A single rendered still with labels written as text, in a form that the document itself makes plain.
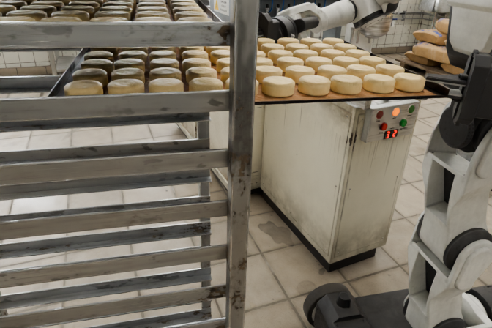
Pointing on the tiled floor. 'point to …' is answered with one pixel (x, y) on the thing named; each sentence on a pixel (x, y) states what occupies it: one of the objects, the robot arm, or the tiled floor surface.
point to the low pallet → (422, 66)
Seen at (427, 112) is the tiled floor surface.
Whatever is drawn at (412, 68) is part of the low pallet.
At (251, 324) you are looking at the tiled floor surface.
